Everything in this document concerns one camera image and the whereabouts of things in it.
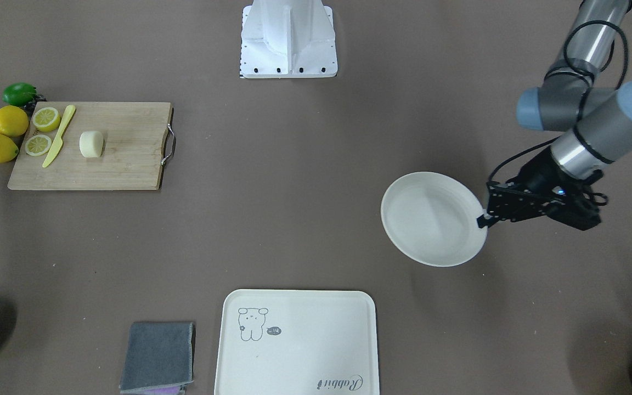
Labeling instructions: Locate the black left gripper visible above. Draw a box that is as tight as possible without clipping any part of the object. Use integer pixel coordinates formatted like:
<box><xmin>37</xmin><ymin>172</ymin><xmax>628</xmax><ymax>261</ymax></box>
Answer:
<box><xmin>476</xmin><ymin>148</ymin><xmax>608</xmax><ymax>230</ymax></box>

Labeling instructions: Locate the cream round plate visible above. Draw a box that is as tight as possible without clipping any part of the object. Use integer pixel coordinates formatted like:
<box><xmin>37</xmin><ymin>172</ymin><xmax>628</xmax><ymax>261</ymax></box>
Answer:
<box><xmin>380</xmin><ymin>172</ymin><xmax>487</xmax><ymax>267</ymax></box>

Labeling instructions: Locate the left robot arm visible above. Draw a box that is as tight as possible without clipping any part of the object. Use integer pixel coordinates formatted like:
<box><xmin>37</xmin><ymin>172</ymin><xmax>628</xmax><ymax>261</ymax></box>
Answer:
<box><xmin>477</xmin><ymin>1</ymin><xmax>632</xmax><ymax>230</ymax></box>

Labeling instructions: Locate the cream rabbit tray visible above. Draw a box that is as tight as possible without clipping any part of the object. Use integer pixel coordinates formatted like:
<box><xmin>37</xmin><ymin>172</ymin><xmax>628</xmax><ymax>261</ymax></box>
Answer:
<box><xmin>214</xmin><ymin>289</ymin><xmax>380</xmax><ymax>394</ymax></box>

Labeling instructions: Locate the wooden cutting board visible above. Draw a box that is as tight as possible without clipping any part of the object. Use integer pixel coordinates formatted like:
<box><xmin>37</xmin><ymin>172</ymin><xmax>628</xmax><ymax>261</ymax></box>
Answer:
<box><xmin>8</xmin><ymin>101</ymin><xmax>173</xmax><ymax>190</ymax></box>

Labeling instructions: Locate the grey folded cloth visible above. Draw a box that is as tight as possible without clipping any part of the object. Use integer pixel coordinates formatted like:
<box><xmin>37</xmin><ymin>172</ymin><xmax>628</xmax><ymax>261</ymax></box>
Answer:
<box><xmin>120</xmin><ymin>321</ymin><xmax>195</xmax><ymax>394</ymax></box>

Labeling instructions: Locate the yellow plastic knife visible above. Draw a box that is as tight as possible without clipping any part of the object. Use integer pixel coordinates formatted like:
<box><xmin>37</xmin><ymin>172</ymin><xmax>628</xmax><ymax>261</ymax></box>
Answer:
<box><xmin>42</xmin><ymin>104</ymin><xmax>77</xmax><ymax>168</ymax></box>

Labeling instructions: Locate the upper lemon half slice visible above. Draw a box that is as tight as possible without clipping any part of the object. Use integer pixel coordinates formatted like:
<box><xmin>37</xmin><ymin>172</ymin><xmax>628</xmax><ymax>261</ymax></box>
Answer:
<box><xmin>32</xmin><ymin>106</ymin><xmax>62</xmax><ymax>133</ymax></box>

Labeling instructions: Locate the lemon half slice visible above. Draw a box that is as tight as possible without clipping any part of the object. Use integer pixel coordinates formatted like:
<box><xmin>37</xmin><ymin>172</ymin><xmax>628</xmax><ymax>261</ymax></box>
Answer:
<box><xmin>32</xmin><ymin>106</ymin><xmax>62</xmax><ymax>133</ymax></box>
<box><xmin>22</xmin><ymin>133</ymin><xmax>53</xmax><ymax>157</ymax></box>

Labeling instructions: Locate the lower lemon half slice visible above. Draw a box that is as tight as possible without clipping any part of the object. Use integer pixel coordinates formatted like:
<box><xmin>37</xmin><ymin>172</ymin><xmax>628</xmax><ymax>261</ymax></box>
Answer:
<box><xmin>22</xmin><ymin>133</ymin><xmax>53</xmax><ymax>157</ymax></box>

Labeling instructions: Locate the green lime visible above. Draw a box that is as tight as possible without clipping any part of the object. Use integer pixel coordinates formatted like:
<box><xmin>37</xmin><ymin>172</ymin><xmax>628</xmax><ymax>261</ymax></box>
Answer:
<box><xmin>2</xmin><ymin>82</ymin><xmax>38</xmax><ymax>107</ymax></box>

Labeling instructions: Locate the upper whole lemon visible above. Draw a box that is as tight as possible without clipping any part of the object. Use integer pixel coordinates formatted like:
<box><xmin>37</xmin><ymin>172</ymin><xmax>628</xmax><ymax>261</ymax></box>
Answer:
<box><xmin>0</xmin><ymin>105</ymin><xmax>30</xmax><ymax>137</ymax></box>

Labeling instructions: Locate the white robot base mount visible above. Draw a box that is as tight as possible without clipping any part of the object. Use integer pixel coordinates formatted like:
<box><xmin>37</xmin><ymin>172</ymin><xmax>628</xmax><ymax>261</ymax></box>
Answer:
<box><xmin>239</xmin><ymin>1</ymin><xmax>338</xmax><ymax>78</ymax></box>

